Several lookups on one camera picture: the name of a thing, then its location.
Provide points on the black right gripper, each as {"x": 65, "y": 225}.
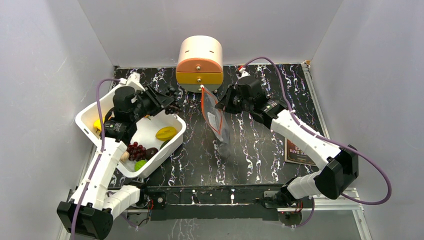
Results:
{"x": 232, "y": 100}

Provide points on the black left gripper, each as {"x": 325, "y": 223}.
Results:
{"x": 152, "y": 95}

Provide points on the black grape bunch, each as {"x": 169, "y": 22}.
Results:
{"x": 174, "y": 107}

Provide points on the clear zip top bag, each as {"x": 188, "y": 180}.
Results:
{"x": 216, "y": 120}

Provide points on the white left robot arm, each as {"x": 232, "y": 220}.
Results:
{"x": 90, "y": 212}

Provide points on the yellow star fruit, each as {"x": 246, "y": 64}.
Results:
{"x": 166, "y": 133}

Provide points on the white plastic bin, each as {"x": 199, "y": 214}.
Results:
{"x": 145, "y": 120}

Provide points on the green avocado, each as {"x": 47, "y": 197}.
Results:
{"x": 164, "y": 144}

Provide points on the pastel mini drawer cabinet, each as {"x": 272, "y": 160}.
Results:
{"x": 200, "y": 63}

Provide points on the dark purple fig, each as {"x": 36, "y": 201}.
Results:
{"x": 150, "y": 152}

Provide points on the red grape bunch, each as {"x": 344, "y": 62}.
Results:
{"x": 137, "y": 152}

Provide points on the white garlic bulb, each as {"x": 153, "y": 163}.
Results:
{"x": 124, "y": 157}

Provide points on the bright green lime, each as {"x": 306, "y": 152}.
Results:
{"x": 139, "y": 164}

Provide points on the yellow bell pepper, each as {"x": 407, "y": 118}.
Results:
{"x": 97, "y": 126}

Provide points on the brown book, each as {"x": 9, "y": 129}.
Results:
{"x": 294, "y": 154}

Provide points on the black metal base frame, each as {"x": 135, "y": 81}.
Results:
{"x": 258, "y": 201}

